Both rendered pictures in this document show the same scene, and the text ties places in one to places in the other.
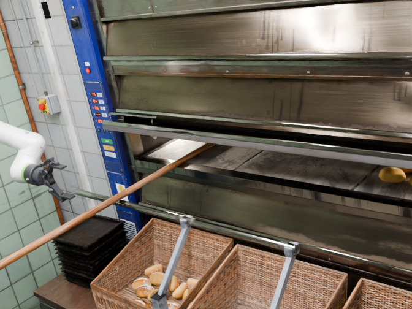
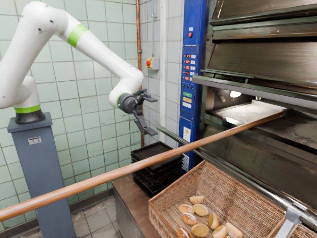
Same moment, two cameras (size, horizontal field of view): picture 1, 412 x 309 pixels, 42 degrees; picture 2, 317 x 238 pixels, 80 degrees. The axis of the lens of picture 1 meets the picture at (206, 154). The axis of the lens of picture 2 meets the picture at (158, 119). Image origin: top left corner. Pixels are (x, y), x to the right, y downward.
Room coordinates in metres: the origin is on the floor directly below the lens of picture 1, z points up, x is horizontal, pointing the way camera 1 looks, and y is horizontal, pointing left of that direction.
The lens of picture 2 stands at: (1.40, 0.41, 1.60)
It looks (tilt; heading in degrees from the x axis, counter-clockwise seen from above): 21 degrees down; 13
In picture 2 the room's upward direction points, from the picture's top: straight up
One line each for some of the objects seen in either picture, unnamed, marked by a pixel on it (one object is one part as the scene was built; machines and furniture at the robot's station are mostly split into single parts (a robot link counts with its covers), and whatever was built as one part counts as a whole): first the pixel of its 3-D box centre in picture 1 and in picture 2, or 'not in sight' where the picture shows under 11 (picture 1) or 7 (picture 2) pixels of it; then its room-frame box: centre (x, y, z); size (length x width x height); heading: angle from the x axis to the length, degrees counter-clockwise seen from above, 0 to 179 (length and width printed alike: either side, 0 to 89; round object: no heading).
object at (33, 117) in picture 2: not in sight; (29, 112); (2.27, 1.39, 1.23); 0.26 x 0.15 x 0.06; 44
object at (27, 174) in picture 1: (37, 174); (129, 103); (2.23, 0.74, 1.34); 0.12 x 0.06 x 0.09; 135
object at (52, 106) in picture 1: (48, 104); (153, 63); (3.02, 0.83, 1.46); 0.10 x 0.07 x 0.10; 46
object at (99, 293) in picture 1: (163, 274); (210, 216); (2.23, 0.31, 0.72); 0.56 x 0.49 x 0.28; 46
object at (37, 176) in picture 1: (45, 176); (135, 107); (2.18, 0.69, 1.34); 0.09 x 0.07 x 0.08; 45
